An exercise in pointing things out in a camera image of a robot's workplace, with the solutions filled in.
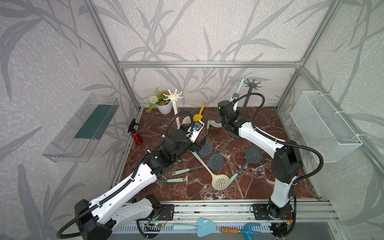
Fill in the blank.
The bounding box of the large cream skimmer green handle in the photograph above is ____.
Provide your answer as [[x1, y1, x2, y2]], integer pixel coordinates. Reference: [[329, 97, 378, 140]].
[[191, 149, 231, 191]]

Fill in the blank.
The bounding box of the grey skimmer green handle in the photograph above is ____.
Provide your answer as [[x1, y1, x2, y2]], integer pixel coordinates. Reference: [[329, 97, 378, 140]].
[[214, 78, 245, 124], [172, 154, 224, 175]]

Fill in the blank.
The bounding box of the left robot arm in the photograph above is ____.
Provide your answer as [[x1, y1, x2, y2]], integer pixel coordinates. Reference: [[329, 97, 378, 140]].
[[57, 127, 204, 240]]

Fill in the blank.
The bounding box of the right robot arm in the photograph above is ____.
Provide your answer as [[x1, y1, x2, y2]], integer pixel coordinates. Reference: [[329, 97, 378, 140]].
[[218, 101, 303, 210]]

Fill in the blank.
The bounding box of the grey skimmer near right arm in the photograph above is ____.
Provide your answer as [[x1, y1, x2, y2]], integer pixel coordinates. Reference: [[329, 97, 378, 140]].
[[229, 147, 263, 184]]

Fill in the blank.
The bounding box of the cream skimmer leaning on rack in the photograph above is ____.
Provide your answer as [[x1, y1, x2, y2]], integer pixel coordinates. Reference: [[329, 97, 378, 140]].
[[182, 116, 192, 125]]

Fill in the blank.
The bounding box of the grey skimmer centre upright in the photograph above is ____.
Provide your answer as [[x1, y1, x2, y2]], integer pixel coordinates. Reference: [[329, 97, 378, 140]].
[[199, 120, 213, 157]]

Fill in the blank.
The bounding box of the dark grey utensil rack stand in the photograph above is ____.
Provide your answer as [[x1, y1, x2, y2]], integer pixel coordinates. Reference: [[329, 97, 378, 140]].
[[230, 78, 263, 139]]

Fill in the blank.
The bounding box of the cream utensil rack stand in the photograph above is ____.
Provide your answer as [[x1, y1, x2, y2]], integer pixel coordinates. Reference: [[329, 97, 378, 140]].
[[164, 90, 183, 115]]

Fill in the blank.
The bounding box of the yellow toy shovel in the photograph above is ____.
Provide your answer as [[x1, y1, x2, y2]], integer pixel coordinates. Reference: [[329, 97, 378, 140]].
[[193, 103, 206, 122]]

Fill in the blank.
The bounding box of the potted artificial plant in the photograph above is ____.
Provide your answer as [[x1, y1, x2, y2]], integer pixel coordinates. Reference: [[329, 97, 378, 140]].
[[146, 87, 172, 115]]

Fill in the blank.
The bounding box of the red spray bottle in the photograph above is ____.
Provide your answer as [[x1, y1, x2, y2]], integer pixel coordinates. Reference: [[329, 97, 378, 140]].
[[128, 119, 143, 145]]

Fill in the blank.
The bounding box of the light blue garden trowel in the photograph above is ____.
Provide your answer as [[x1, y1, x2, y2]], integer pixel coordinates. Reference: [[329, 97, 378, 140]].
[[172, 218, 216, 238]]

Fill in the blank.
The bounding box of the small cream skimmer green handle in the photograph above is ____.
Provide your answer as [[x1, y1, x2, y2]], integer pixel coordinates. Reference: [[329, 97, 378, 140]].
[[208, 120, 222, 128]]

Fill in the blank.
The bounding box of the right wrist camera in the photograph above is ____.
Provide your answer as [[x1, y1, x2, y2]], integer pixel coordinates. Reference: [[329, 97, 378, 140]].
[[230, 93, 240, 102]]

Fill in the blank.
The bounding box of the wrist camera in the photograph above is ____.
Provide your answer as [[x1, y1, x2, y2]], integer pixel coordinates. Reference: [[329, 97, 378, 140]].
[[230, 93, 240, 102], [187, 120, 205, 143]]

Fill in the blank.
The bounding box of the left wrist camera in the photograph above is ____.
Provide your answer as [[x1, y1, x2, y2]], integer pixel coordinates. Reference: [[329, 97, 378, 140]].
[[187, 120, 205, 143]]

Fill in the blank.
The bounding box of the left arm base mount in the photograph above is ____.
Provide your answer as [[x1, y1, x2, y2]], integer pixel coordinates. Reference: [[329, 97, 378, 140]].
[[147, 204, 175, 221]]

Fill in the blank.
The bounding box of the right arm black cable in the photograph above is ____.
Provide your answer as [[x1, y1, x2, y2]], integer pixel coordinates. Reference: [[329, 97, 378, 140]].
[[232, 92, 325, 238]]

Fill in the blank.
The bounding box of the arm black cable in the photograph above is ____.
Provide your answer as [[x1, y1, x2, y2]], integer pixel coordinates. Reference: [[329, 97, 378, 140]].
[[232, 92, 325, 238], [55, 110, 195, 240]]

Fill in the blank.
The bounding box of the white wire mesh basket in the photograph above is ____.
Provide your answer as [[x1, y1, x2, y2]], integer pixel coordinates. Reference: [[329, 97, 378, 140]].
[[291, 91, 363, 163]]

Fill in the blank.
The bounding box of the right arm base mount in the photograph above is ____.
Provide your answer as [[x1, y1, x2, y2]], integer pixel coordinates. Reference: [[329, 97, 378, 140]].
[[250, 204, 294, 222]]

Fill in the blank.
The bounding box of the clear plastic wall shelf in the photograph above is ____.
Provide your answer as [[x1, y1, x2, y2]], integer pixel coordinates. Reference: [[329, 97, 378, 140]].
[[42, 94, 120, 163]]

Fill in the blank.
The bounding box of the blue garden fork wooden handle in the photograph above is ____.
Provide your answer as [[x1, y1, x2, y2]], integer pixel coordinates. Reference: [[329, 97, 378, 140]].
[[221, 223, 262, 240]]

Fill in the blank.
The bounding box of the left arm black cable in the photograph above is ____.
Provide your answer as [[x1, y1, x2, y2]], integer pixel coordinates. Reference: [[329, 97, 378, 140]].
[[55, 110, 195, 240]]

